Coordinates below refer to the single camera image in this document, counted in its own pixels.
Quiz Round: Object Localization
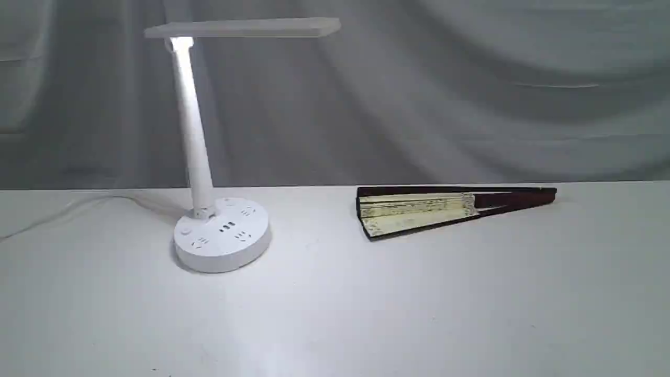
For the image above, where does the folding paper fan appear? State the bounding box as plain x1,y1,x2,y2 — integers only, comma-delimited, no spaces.
355,185,557,241

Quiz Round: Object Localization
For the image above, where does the white desk lamp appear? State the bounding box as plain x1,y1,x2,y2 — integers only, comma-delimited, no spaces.
144,17,341,274

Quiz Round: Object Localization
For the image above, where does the grey backdrop cloth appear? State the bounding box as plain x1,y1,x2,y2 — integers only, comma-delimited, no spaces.
2,1,669,190

